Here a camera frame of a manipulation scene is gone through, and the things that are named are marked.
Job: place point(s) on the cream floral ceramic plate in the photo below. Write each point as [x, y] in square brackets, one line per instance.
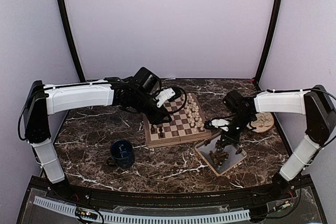
[264, 122]

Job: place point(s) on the white slotted cable duct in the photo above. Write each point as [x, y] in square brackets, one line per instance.
[124, 214]

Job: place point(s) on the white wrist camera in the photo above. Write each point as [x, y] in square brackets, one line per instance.
[217, 124]
[163, 96]

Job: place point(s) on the dark blue enamel mug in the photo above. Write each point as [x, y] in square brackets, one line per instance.
[121, 154]

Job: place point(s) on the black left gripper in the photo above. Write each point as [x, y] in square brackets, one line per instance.
[156, 119]

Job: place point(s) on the black right frame post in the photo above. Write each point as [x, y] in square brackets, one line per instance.
[268, 41]

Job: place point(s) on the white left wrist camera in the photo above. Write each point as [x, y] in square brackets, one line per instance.
[163, 96]

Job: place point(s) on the wooden folding chess board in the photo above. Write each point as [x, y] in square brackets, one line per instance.
[178, 130]

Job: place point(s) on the silver metal tray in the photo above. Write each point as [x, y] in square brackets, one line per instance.
[232, 161]

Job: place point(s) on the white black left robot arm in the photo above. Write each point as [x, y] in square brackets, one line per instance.
[141, 93]

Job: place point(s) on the white chess pieces row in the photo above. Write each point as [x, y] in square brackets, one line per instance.
[192, 111]

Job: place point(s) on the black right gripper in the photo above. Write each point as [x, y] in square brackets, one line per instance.
[233, 139]

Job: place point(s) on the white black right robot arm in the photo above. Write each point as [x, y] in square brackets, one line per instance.
[311, 110]

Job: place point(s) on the black left frame post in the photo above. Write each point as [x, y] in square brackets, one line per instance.
[70, 40]

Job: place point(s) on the black frame post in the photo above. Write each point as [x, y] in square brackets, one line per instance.
[70, 40]
[268, 41]

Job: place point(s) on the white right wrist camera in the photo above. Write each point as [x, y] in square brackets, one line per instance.
[217, 124]

